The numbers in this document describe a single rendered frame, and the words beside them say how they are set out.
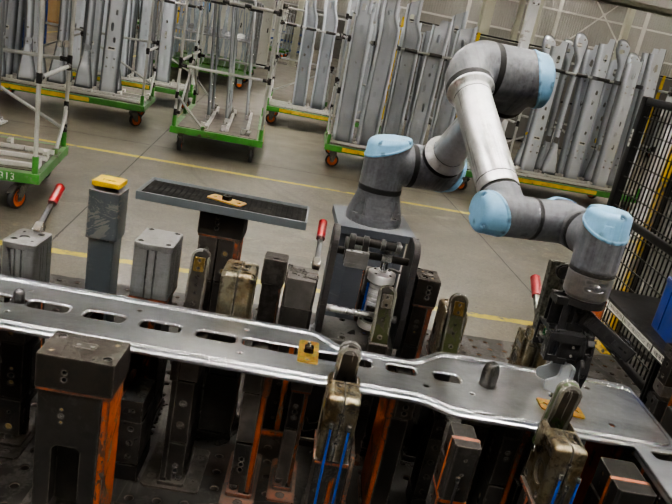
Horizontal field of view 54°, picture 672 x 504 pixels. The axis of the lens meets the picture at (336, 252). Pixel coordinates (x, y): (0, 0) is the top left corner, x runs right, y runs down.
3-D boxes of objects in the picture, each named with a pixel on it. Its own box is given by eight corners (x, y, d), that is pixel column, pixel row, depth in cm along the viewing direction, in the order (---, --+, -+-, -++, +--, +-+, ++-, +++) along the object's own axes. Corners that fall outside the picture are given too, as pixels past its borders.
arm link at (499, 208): (445, 19, 135) (497, 208, 107) (493, 29, 138) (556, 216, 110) (423, 63, 144) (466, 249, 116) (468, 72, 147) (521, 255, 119)
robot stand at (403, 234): (308, 329, 201) (333, 203, 188) (374, 339, 204) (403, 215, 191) (310, 363, 182) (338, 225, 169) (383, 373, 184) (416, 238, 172)
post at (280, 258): (236, 421, 149) (264, 256, 137) (239, 409, 154) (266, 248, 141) (258, 425, 149) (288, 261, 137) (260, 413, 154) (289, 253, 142)
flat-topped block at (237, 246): (176, 385, 158) (200, 206, 144) (184, 369, 166) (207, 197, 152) (218, 392, 159) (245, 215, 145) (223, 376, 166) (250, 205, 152)
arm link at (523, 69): (397, 156, 184) (498, 28, 136) (446, 163, 188) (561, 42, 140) (399, 195, 180) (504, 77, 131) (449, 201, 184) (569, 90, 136)
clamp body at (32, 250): (-15, 401, 139) (-10, 240, 128) (10, 374, 150) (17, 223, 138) (31, 409, 139) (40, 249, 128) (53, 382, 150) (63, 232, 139)
